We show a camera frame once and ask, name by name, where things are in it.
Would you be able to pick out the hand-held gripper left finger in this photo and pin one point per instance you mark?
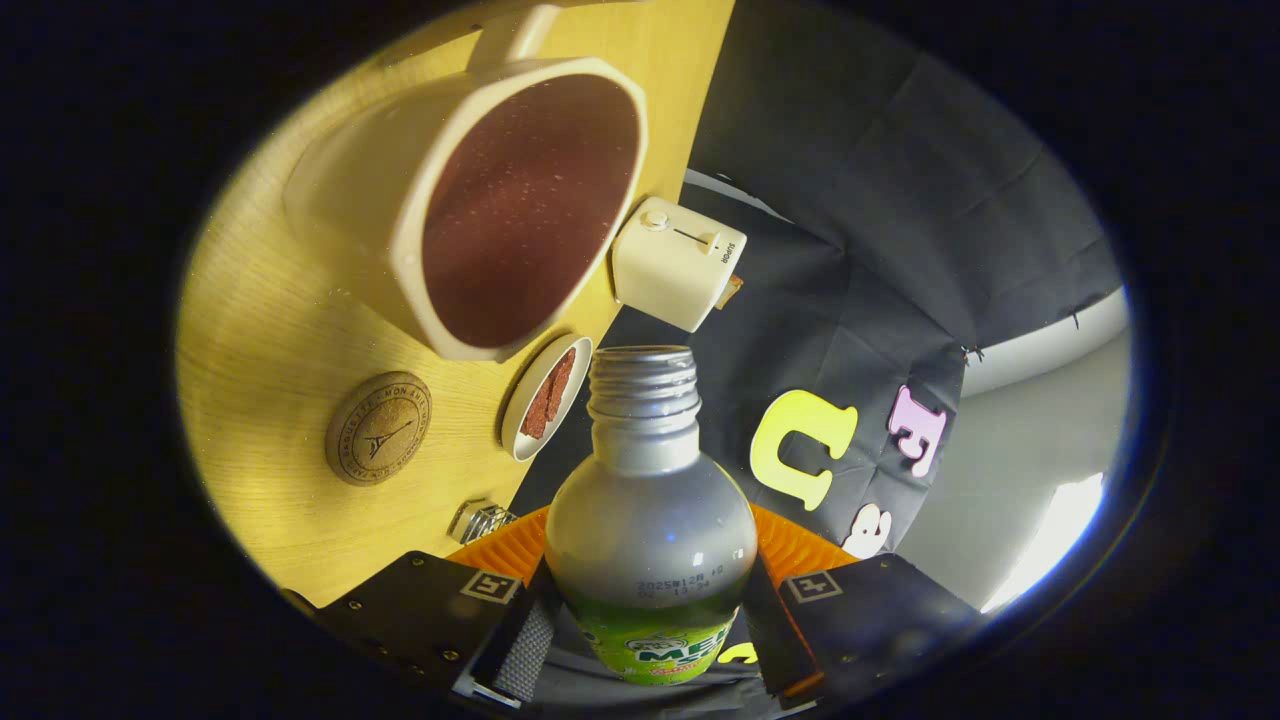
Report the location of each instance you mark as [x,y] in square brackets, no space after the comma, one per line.
[525,650]

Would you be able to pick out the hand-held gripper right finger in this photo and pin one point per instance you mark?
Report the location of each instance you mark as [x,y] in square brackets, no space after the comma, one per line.
[770,640]

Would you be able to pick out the silver green juice bottle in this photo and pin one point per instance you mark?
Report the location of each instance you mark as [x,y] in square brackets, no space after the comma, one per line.
[650,520]

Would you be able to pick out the round cork coaster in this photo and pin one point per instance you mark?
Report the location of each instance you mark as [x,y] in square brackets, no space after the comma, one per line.
[378,430]

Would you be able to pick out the small white plate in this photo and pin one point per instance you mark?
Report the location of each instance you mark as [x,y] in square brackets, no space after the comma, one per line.
[520,435]

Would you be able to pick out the red meat slices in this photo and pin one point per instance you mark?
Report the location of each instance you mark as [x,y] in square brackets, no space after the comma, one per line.
[548,395]

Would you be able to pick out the toast slice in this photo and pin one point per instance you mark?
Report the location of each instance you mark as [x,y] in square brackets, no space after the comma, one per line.
[729,292]

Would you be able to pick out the white toaster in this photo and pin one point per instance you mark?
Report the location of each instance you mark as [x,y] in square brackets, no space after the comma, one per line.
[665,270]

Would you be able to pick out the wooden table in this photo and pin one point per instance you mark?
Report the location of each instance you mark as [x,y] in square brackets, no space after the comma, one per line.
[250,380]

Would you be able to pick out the black backdrop cloth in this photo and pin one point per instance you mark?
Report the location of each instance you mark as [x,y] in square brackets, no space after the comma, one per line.
[880,200]

